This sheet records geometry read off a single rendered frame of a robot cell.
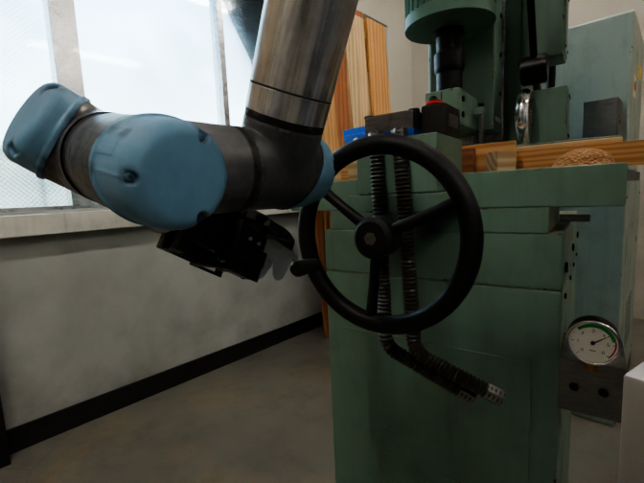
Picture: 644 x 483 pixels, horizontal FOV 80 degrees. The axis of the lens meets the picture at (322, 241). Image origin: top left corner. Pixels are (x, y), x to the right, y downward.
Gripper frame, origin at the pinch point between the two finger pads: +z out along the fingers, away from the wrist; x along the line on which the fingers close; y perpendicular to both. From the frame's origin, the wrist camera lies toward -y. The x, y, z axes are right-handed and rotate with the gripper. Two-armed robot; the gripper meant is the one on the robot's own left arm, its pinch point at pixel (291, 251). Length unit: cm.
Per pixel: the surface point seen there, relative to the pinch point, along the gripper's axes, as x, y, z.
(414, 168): 13.8, -17.2, 6.4
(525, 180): 28.0, -19.6, 16.0
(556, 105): 29, -49, 36
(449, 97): 12.9, -40.1, 17.5
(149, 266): -125, -6, 52
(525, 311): 28.4, -1.4, 26.3
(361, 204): 4.3, -12.5, 9.1
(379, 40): -92, -208, 133
